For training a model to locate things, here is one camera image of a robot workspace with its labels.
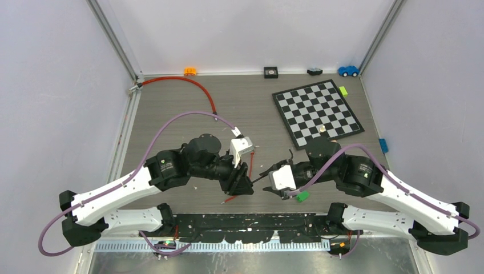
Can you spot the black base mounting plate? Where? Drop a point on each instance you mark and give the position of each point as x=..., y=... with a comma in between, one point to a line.
x=250, y=228

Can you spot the red cable padlock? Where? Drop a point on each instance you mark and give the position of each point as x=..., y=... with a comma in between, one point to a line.
x=249, y=175

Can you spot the black cable padlock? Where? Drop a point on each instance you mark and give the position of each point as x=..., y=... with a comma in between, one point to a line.
x=291, y=158

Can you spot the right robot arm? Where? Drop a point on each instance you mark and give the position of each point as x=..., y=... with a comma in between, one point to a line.
x=414, y=215

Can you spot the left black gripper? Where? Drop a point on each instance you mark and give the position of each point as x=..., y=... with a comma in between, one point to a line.
x=237, y=182

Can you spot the lime green block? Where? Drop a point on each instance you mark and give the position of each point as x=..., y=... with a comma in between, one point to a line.
x=343, y=91

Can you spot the aluminium front rail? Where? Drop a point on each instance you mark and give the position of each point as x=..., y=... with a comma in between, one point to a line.
x=351, y=218

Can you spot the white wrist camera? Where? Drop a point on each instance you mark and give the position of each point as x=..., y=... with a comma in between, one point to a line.
x=239, y=146
x=282, y=179

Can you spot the green toy brick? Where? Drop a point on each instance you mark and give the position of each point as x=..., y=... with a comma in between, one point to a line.
x=302, y=196

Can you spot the orange toy block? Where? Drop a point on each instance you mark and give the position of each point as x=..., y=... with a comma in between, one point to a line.
x=190, y=71

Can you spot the blue toy car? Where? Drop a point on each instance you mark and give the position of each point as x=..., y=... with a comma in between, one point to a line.
x=346, y=71

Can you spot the small black toy car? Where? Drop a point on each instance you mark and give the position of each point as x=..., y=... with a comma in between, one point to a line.
x=314, y=71

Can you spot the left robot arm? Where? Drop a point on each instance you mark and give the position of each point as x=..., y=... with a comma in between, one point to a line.
x=99, y=212

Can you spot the small black box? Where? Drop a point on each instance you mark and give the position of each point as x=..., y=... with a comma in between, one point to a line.
x=271, y=72

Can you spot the blue toy brick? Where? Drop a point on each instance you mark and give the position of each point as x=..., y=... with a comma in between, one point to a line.
x=383, y=145

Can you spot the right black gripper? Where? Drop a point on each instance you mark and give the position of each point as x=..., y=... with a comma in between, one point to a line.
x=279, y=192

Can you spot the black white chessboard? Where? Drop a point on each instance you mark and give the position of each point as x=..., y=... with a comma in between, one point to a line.
x=305, y=109

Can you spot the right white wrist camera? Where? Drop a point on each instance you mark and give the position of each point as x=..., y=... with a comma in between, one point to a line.
x=282, y=179

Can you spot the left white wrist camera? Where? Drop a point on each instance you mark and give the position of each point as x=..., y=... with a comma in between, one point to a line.
x=239, y=146

